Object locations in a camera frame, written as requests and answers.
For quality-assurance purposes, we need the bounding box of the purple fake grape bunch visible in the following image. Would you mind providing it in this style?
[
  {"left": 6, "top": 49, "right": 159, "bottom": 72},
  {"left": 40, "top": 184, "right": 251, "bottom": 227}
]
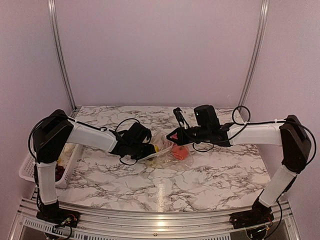
[{"left": 55, "top": 164, "right": 65, "bottom": 182}]

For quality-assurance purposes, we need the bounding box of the clear zip top bag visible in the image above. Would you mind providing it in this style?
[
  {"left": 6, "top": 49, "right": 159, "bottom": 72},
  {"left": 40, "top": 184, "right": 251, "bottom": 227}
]
[{"left": 138, "top": 130, "right": 194, "bottom": 171}]

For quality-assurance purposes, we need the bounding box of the aluminium corner post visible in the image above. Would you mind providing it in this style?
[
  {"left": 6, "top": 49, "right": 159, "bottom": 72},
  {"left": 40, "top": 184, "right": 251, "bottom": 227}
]
[
  {"left": 238, "top": 0, "right": 270, "bottom": 105},
  {"left": 47, "top": 0, "right": 77, "bottom": 112}
]

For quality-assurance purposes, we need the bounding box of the right aluminium corner post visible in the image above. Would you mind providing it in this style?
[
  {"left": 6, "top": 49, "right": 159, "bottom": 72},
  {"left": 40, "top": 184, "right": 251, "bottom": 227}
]
[{"left": 238, "top": 0, "right": 270, "bottom": 105}]

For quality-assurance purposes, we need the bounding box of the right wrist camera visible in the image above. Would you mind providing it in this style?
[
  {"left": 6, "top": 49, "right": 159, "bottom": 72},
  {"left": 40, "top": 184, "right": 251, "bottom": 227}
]
[{"left": 173, "top": 107, "right": 190, "bottom": 130}]

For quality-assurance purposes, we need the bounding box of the yellow fake lemon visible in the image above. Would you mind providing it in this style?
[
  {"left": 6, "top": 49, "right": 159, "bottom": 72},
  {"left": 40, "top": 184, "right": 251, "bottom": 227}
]
[{"left": 154, "top": 145, "right": 160, "bottom": 153}]

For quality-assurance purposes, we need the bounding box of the left aluminium corner post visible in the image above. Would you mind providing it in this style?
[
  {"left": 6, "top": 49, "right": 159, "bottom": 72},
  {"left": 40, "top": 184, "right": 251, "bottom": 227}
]
[{"left": 47, "top": 0, "right": 77, "bottom": 112}]

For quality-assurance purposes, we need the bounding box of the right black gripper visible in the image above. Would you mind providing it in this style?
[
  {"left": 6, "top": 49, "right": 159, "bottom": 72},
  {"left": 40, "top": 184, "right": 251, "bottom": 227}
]
[{"left": 166, "top": 125, "right": 211, "bottom": 146}]

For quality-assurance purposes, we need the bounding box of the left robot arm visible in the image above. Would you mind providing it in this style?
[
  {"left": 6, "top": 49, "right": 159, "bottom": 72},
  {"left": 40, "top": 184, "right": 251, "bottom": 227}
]
[{"left": 28, "top": 109, "right": 157, "bottom": 223}]

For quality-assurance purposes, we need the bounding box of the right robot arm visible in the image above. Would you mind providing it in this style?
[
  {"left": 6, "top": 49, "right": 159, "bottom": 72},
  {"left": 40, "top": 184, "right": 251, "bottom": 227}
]
[{"left": 166, "top": 104, "right": 317, "bottom": 224}]

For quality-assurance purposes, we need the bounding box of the white fake cauliflower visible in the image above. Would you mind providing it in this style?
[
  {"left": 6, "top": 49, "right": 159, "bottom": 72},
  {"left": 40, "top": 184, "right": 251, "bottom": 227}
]
[{"left": 63, "top": 143, "right": 75, "bottom": 156}]

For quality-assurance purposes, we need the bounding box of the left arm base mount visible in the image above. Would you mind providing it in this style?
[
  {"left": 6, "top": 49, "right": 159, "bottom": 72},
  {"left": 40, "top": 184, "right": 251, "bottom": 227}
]
[{"left": 36, "top": 208, "right": 80, "bottom": 228}]

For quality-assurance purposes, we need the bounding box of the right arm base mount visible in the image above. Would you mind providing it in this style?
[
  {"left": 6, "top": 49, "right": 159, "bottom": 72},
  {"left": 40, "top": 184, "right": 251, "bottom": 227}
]
[{"left": 229, "top": 210, "right": 275, "bottom": 229}]

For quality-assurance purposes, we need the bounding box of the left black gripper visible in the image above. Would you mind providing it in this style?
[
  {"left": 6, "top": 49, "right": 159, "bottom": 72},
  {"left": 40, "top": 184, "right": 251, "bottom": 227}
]
[{"left": 128, "top": 142, "right": 157, "bottom": 161}]

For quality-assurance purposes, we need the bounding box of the orange fake tomato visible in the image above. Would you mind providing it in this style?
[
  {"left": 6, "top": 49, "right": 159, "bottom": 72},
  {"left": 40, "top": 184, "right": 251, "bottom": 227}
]
[{"left": 171, "top": 145, "right": 189, "bottom": 161}]

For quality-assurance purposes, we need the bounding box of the white perforated plastic basket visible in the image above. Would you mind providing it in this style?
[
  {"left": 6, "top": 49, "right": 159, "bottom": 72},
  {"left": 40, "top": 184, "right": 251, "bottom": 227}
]
[{"left": 18, "top": 143, "right": 83, "bottom": 189}]

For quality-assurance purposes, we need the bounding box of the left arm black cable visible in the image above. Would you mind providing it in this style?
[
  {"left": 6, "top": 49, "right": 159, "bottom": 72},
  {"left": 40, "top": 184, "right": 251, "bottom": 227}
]
[{"left": 27, "top": 114, "right": 141, "bottom": 208}]

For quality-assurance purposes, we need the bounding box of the aluminium front rail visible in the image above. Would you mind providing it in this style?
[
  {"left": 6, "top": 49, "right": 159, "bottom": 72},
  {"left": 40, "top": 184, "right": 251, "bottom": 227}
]
[{"left": 9, "top": 197, "right": 301, "bottom": 240}]

